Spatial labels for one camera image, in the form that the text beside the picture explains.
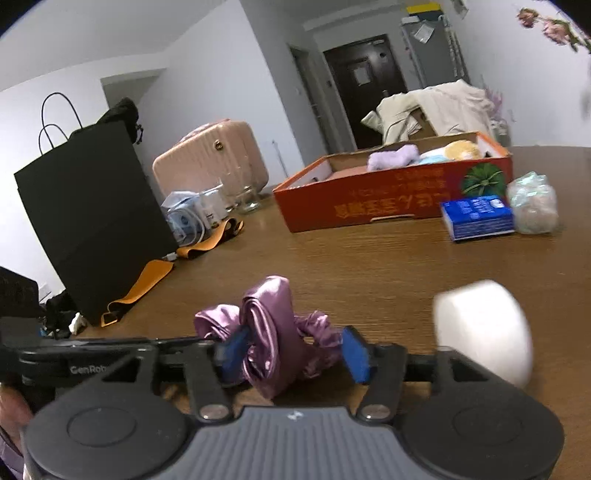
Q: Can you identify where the clear crumpled plastic bag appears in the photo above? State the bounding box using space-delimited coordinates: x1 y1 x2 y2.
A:
505 171 560 235

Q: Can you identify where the grey refrigerator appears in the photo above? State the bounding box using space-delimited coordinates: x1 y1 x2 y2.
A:
399 11 470 91

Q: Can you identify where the orange strap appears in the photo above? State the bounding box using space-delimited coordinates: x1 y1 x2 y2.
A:
100 217 245 328

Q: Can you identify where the white foam roll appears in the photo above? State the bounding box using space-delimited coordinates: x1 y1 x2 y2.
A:
432 279 534 389

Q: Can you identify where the black paper bag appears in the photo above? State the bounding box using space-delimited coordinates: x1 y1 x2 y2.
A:
13 92 179 326

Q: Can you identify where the black entrance door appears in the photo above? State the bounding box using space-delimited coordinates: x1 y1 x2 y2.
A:
322 34 410 156

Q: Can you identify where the yellow and white plush toy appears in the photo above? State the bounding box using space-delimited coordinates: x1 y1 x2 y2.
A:
422 140 484 162

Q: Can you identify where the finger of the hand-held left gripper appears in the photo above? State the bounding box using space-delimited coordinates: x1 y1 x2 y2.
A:
154 337 218 347

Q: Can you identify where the person's left hand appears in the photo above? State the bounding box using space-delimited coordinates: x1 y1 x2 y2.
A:
0 385 34 456

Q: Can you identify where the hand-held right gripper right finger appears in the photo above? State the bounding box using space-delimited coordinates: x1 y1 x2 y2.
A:
340 325 491 424

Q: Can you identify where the purple flower bouquet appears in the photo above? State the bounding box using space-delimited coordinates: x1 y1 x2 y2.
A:
482 87 507 126

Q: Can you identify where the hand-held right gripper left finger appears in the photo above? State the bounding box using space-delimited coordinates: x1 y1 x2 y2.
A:
102 325 253 424

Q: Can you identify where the clear umbrella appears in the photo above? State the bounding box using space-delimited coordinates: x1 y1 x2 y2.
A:
445 18 465 77

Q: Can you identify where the beige coat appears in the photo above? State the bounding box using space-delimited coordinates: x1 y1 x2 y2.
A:
361 79 498 144

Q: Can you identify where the blue tissue packet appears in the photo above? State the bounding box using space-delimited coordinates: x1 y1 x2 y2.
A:
439 194 515 243

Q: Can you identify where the orange cardboard box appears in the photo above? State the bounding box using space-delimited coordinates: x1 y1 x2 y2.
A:
272 131 515 233

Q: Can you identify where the bag of cables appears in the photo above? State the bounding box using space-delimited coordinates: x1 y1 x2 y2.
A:
162 188 232 246

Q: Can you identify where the purple satin cloth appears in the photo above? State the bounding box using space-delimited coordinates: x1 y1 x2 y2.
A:
193 275 345 400

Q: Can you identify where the pink hard suitcase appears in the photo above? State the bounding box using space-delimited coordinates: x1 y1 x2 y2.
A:
152 118 270 204

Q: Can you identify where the brown cardboard box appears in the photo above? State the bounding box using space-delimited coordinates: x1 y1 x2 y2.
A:
406 108 437 140

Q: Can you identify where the black cloth bag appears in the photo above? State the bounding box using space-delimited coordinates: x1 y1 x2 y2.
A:
95 97 145 145

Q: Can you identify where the lavender fuzzy plush toy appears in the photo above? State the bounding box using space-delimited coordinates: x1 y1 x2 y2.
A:
366 143 421 171

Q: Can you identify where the clear drinking glass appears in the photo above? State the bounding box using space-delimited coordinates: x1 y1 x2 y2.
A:
233 163 262 213

